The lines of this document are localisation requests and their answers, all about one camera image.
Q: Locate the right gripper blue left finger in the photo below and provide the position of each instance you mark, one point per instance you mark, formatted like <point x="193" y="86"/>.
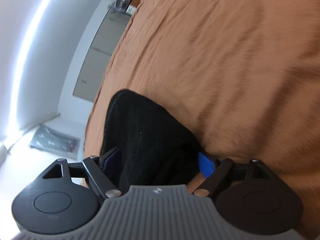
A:
<point x="98" y="171"/>

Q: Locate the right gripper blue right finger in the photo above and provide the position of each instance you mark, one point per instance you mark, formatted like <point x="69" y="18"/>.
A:
<point x="215" y="172"/>

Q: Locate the black sweatpants with white drawstring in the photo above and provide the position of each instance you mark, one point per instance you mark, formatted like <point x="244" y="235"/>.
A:
<point x="155" y="149"/>

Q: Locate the window curtain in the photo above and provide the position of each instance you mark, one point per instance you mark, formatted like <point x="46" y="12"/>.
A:
<point x="49" y="140"/>

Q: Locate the brown bed cover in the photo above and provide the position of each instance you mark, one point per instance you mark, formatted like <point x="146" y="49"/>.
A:
<point x="242" y="75"/>

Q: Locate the grey built-in wardrobe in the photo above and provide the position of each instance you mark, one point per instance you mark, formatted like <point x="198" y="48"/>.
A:
<point x="99" y="55"/>

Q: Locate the wooden bedside table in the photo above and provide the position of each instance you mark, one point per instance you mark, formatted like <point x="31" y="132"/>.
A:
<point x="133" y="6"/>

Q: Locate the curtain rail pipe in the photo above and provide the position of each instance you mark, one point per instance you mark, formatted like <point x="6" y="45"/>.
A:
<point x="16" y="134"/>

